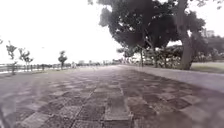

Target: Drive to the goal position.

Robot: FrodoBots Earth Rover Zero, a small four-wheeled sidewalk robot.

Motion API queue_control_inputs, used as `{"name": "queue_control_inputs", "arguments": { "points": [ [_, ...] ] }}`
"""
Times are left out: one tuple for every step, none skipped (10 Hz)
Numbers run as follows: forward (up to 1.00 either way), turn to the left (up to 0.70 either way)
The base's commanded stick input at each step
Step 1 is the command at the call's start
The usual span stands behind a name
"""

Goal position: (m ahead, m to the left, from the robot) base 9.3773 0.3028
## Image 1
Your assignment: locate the chequered stone paved path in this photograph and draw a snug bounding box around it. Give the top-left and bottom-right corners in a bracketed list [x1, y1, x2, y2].
[0, 64, 224, 128]

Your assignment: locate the row of trees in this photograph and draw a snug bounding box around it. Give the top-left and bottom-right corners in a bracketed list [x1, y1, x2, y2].
[116, 36, 224, 69]

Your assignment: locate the small young tree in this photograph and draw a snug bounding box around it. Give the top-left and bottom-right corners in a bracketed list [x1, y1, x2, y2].
[18, 47, 34, 72]
[57, 50, 68, 70]
[5, 41, 18, 76]

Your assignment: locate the large thick-trunked tree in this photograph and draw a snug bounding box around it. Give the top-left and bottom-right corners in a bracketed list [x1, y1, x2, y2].
[88, 0, 224, 71]

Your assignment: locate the pale paved strip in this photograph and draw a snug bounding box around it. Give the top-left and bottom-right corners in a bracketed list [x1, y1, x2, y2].
[120, 64, 224, 94]

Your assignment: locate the railing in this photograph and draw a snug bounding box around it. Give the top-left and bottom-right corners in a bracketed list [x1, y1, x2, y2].
[0, 62, 73, 74]

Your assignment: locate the grass lawn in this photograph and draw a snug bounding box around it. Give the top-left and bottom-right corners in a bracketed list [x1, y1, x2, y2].
[173, 61, 224, 75]

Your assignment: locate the building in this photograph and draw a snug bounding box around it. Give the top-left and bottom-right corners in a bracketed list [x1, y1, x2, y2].
[200, 28, 216, 39]

